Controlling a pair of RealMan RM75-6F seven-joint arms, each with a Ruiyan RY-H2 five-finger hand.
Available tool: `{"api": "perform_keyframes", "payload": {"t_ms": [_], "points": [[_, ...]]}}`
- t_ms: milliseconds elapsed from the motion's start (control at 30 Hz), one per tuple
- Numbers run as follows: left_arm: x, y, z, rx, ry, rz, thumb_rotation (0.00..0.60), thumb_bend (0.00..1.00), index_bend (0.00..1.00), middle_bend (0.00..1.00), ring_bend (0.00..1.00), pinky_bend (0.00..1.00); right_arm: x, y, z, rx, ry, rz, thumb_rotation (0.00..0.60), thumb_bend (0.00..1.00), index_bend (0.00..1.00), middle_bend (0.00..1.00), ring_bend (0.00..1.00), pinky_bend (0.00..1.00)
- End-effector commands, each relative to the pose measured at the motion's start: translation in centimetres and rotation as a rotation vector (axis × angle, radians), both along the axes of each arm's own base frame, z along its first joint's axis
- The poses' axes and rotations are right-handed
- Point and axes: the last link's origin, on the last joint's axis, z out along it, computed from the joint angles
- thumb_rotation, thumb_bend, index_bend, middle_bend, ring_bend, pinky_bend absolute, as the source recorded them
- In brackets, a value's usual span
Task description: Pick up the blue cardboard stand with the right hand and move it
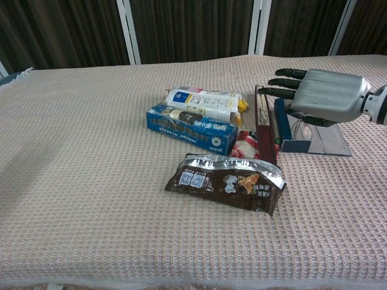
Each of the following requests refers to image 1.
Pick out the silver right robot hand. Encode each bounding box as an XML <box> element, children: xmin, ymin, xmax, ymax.
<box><xmin>258</xmin><ymin>68</ymin><xmax>372</xmax><ymax>128</ymax></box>

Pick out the blue snack box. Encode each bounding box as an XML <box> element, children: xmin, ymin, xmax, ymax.
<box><xmin>145</xmin><ymin>102</ymin><xmax>239</xmax><ymax>156</ymax></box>

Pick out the teal table pad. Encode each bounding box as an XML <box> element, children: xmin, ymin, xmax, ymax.
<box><xmin>0</xmin><ymin>71</ymin><xmax>31</xmax><ymax>88</ymax></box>

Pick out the blue grey glasses case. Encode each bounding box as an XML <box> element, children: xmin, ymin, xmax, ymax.
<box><xmin>273</xmin><ymin>98</ymin><xmax>353</xmax><ymax>157</ymax></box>

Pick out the beige waffle tablecloth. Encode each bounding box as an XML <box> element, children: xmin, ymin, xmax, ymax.
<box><xmin>0</xmin><ymin>54</ymin><xmax>387</xmax><ymax>288</ymax></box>

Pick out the red white candy wrapper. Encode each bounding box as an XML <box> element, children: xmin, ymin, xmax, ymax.
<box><xmin>232</xmin><ymin>129</ymin><xmax>259</xmax><ymax>160</ymax></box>

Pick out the brown chocolate snack bag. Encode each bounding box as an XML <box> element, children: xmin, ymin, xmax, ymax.
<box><xmin>164</xmin><ymin>153</ymin><xmax>288</xmax><ymax>217</ymax></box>

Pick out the yellow snack packet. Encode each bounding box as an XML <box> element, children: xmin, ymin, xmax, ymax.
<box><xmin>235</xmin><ymin>98</ymin><xmax>250</xmax><ymax>126</ymax></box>

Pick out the dark red hardcover book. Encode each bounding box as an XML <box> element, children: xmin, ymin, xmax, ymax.
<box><xmin>254</xmin><ymin>84</ymin><xmax>281</xmax><ymax>167</ymax></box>

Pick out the white snack packet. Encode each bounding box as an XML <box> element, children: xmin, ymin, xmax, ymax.
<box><xmin>165</xmin><ymin>86</ymin><xmax>244</xmax><ymax>125</ymax></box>

